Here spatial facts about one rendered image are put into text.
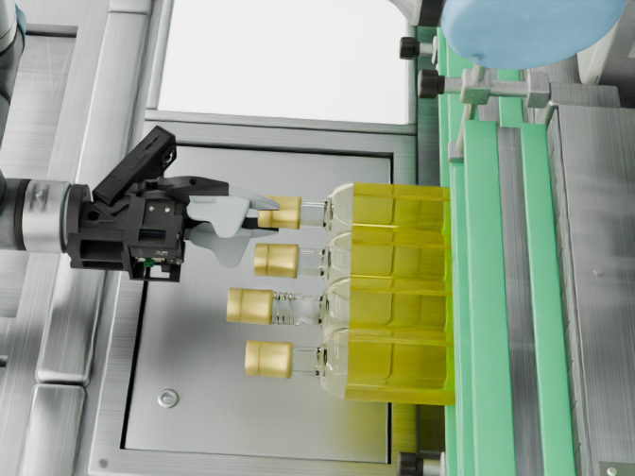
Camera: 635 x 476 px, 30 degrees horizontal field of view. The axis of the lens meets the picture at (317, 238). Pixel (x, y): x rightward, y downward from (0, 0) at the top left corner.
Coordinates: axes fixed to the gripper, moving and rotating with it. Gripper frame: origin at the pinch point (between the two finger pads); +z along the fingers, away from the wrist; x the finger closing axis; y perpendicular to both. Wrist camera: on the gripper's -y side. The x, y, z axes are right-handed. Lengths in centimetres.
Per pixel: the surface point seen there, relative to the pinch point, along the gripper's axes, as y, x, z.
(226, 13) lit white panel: -40.4, -13.1, -8.0
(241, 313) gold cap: 13.0, 1.2, -1.7
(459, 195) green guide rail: 0.9, 6.2, 19.3
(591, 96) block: -5.1, 15.3, 30.9
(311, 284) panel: 0.9, -12.8, 5.1
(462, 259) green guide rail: 8.6, 6.3, 19.4
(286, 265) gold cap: 7.1, 1.0, 2.5
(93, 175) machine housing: -12.9, -13.2, -21.7
